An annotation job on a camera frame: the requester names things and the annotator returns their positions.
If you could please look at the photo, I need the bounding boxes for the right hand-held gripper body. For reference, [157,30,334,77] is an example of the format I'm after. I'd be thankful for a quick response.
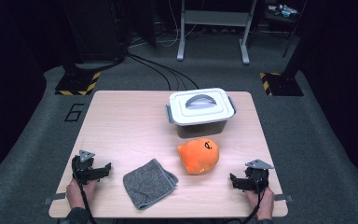
[244,159,275,191]

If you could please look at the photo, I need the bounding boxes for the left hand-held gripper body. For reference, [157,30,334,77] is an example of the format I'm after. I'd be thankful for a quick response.
[71,149,96,185]

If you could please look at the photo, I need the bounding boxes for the orange plush toy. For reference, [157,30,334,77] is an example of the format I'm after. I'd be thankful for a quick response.
[177,137,220,175]

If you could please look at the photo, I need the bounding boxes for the grey towel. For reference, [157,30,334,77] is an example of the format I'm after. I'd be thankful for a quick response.
[122,158,179,211]

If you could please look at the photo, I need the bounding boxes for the grey translucent storage box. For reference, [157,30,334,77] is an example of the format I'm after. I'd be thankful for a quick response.
[165,96,237,139]

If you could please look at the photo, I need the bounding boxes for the white lid with grey handle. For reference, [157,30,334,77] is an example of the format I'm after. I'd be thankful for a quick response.
[169,87,236,127]

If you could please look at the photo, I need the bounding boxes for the person's right hand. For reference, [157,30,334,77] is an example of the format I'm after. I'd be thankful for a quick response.
[245,186,275,221]

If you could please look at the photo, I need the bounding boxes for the person's left hand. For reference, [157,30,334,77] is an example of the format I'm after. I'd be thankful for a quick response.
[65,178,99,209]

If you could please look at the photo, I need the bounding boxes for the grey tape strip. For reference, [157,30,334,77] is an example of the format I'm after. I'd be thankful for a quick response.
[42,191,67,205]
[274,193,294,203]

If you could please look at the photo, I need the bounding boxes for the black stand base hazard stripes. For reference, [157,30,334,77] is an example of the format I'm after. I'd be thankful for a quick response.
[54,66,102,96]
[259,71,305,97]

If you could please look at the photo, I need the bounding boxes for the black cabinet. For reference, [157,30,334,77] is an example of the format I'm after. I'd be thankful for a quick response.
[60,0,129,63]

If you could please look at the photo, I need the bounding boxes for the dark shelf with small things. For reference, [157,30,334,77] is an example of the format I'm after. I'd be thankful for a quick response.
[262,0,309,59]

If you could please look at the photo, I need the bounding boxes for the left hand-held gripper black cable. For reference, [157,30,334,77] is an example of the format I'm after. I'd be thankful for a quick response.
[72,158,98,224]

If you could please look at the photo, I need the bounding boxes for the hand-held gripper black cable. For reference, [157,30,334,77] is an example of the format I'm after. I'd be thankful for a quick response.
[241,176,267,224]
[72,158,98,224]

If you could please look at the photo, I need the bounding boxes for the right hand-held gripper black cable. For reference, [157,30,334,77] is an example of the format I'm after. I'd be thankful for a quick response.
[241,176,267,224]

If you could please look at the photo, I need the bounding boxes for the black floor cables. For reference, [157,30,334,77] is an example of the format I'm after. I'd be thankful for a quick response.
[127,52,200,91]

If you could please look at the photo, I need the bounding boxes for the white cables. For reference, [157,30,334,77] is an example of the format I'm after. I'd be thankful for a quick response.
[155,0,198,49]

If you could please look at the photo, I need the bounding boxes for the white metal desk frame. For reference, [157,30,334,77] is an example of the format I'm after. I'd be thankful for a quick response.
[176,0,258,65]

